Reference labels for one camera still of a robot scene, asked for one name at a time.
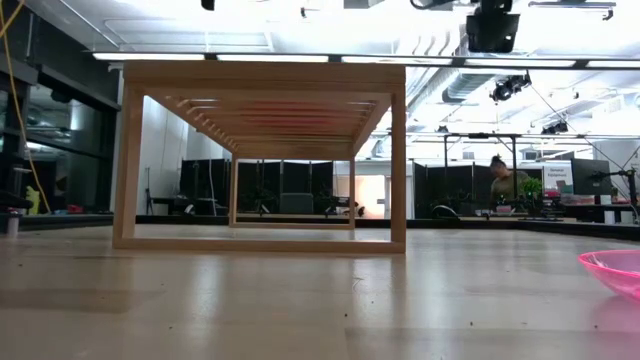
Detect white sign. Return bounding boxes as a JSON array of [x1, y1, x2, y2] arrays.
[[542, 162, 575, 191]]

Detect pink translucent plastic plate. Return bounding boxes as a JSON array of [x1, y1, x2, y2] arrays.
[[577, 249, 640, 304]]

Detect black partition panels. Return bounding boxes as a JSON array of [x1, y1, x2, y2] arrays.
[[412, 162, 494, 219], [178, 158, 335, 215]]

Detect small green potted plant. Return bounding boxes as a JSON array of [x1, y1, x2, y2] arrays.
[[519, 177, 544, 212]]

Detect yellow cable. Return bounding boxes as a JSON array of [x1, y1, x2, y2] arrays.
[[0, 0, 52, 215]]

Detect dark background monitor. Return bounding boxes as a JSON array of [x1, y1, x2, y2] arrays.
[[571, 158, 614, 197]]

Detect black aluminium table frame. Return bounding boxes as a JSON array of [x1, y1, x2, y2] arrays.
[[0, 213, 640, 242]]

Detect overhead light bar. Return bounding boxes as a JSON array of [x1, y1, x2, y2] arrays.
[[84, 49, 640, 71]]

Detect black ceiling spotlight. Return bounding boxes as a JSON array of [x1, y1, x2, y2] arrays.
[[489, 73, 533, 104]]

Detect slatted wooden shelf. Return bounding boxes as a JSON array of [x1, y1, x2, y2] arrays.
[[111, 60, 407, 255]]

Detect person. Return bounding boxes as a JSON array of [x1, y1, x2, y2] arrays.
[[488, 154, 531, 211]]

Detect yellow object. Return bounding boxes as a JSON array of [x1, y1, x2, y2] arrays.
[[24, 185, 42, 216]]

